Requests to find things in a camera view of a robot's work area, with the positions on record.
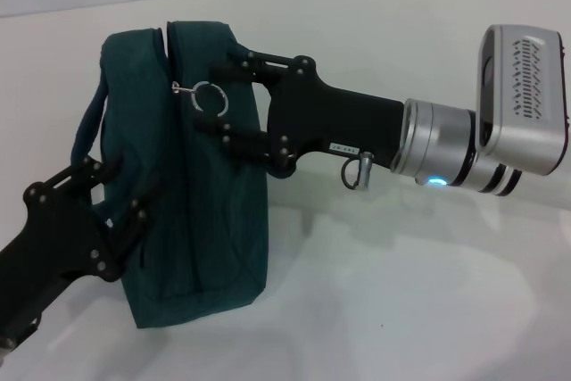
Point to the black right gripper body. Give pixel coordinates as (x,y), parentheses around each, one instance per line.
(334,122)

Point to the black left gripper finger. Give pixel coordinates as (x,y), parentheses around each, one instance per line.
(89,171)
(134,225)

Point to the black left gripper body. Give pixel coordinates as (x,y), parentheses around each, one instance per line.
(58,242)

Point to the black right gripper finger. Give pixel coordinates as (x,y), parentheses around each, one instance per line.
(250,142)
(263,69)

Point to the dark teal fabric lunch bag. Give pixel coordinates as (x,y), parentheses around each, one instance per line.
(178,220)

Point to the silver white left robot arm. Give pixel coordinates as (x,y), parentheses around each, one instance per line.
(3,344)

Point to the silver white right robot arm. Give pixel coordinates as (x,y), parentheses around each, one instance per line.
(437,140)

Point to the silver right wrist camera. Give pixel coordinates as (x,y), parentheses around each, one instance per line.
(526,100)

